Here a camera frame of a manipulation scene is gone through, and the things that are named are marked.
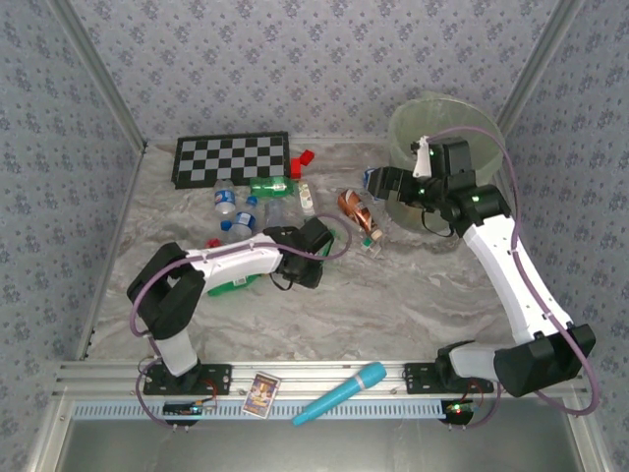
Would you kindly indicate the bottle with white orange label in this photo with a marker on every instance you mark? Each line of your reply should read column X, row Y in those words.
column 306, row 196

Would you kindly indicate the green plastic bottle yellow cap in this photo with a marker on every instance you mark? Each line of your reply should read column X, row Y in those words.
column 226, row 289

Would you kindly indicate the brown copper bottle beige cap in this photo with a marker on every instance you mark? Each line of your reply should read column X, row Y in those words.
column 356, row 209

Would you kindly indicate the clear Pepsi bottle blue label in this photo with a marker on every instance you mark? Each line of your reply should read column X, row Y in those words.
column 224, row 196

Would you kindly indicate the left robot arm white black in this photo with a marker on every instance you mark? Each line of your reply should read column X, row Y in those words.
column 231, row 260

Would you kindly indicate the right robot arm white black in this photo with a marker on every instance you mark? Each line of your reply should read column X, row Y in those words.
column 511, row 285

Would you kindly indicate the translucent green plastic bin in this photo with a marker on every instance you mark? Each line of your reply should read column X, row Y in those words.
column 408, row 133

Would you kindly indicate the small clear bottle green cap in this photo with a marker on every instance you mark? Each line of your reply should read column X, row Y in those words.
column 367, row 242

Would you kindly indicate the clear bottle dark blue label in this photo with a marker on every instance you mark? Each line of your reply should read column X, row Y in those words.
column 244, row 219

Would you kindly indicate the small blue-label bottle white cap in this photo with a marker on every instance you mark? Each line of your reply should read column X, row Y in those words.
column 367, row 176

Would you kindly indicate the green bottle with white label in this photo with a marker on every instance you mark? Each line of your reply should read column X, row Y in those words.
column 270, row 187

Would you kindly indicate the red bottle cap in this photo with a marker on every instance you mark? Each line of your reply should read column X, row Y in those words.
column 213, row 243

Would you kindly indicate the red plastic block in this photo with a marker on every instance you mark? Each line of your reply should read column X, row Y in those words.
column 307, row 157
column 296, row 169

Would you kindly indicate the black and white chessboard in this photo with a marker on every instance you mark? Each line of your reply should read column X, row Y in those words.
column 231, row 157

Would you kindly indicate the teal plastic handheld tool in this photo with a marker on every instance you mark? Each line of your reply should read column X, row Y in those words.
column 344, row 391

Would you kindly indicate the playing card pack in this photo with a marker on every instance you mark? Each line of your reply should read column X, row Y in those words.
column 261, row 395

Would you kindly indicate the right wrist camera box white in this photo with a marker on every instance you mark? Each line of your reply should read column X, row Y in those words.
column 422, row 164

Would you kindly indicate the aluminium frame rail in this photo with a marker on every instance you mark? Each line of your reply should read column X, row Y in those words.
column 304, row 373

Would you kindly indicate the aluminium corner post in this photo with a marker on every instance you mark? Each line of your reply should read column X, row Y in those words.
column 540, row 54
column 98, row 74

